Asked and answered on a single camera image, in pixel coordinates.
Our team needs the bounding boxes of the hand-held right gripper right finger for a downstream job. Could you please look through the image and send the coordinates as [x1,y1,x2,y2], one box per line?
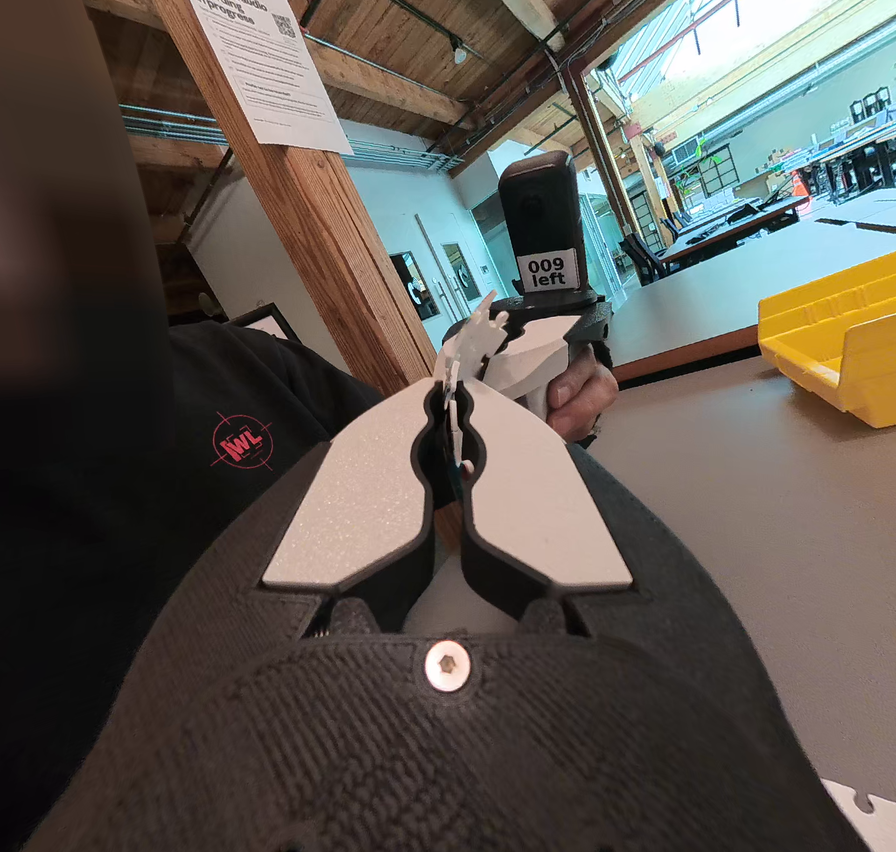
[461,379,636,623]

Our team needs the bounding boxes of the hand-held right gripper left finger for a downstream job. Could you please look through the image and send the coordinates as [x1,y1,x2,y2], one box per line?
[260,377,436,616]

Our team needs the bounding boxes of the curved assembled puzzle section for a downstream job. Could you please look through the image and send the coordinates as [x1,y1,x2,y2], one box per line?
[434,291,511,496]

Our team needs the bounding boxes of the pile of white puzzle pieces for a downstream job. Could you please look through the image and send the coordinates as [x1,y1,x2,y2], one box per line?
[822,778,896,852]

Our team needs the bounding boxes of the person's left hand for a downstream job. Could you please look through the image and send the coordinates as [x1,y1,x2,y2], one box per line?
[546,344,620,443]

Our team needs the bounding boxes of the metal conduit pipes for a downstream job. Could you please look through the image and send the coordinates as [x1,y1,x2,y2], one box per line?
[119,103,463,170]

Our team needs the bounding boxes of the grey table with wooden edge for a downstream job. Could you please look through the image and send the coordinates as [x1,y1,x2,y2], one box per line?
[602,218,896,384]

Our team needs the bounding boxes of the person's black sweatshirt torso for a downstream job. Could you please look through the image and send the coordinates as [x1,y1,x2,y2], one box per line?
[0,320,386,852]

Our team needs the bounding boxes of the black workbench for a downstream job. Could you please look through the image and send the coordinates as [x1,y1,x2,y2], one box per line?
[658,194,809,272]

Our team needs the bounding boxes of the yellow plastic bin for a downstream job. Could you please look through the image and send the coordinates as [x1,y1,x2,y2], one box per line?
[758,251,896,427]

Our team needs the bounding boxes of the white paper notice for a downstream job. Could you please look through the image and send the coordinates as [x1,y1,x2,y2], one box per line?
[169,0,353,155]

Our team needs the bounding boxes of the black picture frame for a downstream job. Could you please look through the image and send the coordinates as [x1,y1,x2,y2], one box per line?
[227,302,303,343]

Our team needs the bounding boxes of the wooden post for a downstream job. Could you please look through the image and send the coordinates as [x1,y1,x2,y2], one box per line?
[129,0,438,398]

